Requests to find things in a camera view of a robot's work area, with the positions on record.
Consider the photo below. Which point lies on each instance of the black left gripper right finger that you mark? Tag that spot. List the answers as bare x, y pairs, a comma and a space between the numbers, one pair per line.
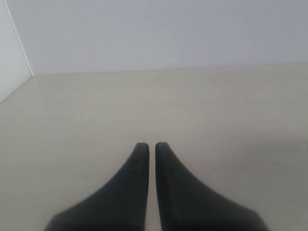
186, 204

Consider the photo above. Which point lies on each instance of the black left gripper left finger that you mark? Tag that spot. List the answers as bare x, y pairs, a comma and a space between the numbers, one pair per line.
120, 205

